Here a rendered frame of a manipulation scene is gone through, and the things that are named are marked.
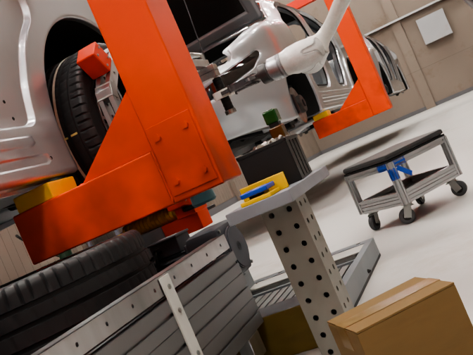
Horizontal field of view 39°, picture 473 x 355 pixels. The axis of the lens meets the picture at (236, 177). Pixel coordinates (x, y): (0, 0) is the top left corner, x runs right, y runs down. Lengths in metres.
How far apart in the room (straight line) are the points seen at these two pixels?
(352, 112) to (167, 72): 4.22
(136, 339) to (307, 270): 0.53
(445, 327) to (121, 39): 1.12
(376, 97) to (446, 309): 4.66
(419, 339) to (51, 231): 1.17
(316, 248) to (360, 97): 4.32
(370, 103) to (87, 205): 4.21
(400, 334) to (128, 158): 0.96
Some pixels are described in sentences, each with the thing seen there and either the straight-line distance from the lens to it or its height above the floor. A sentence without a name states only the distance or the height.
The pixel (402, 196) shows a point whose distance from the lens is 3.14.
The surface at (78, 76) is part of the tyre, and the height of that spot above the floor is 1.04.
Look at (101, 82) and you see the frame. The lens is 2.34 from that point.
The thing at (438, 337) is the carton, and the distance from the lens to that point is 1.34.
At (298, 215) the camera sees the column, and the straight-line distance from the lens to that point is 1.67.
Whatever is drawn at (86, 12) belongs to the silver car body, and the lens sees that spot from 2.75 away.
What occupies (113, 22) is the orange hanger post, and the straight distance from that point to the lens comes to 1.91.
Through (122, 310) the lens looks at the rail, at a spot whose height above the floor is 0.37.
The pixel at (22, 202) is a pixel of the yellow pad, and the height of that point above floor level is 0.71.
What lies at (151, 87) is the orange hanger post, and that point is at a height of 0.84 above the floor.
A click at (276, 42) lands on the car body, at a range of 5.38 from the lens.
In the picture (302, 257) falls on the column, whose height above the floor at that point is 0.27.
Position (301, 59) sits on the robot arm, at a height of 0.81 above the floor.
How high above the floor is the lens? 0.53
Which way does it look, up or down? level
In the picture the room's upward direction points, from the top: 23 degrees counter-clockwise
